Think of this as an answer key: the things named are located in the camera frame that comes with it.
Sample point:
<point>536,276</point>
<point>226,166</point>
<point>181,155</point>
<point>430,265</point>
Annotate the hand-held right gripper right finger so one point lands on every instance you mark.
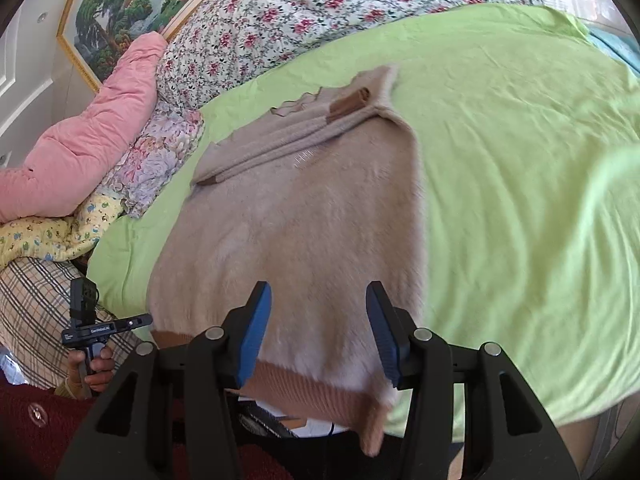
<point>386,332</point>

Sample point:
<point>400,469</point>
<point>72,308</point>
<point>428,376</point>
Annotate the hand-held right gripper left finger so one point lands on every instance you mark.
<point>252,330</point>

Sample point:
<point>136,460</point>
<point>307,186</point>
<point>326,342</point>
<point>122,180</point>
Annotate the light green bed sheet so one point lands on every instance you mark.
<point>510,200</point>

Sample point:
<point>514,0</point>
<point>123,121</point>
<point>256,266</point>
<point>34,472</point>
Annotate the floral quilt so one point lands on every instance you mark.
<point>320,15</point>

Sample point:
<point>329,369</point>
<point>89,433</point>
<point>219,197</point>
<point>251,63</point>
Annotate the framed landscape painting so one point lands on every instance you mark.
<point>145,5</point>

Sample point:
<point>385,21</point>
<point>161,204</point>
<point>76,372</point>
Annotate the pastel floral ruffled pillow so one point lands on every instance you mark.
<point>155,155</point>

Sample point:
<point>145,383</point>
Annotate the pink quilted blanket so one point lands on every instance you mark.
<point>85,140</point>

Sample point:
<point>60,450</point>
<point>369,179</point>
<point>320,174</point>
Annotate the plaid cloth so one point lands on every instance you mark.
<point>45,310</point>

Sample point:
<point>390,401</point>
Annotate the white door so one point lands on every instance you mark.
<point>25,65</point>

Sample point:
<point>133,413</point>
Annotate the dark red garment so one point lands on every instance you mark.
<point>45,430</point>

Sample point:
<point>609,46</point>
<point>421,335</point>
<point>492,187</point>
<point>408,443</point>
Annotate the person's left hand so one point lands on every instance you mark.
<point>95,372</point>

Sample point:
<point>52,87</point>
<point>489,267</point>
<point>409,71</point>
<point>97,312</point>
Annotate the yellow printed baby blanket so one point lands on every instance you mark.
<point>55,232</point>

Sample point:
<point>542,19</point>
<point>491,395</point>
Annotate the light blue cloth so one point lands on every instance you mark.
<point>617,47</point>

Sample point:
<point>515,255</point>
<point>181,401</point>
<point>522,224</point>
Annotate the beige knit sweater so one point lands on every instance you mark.
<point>295,220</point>

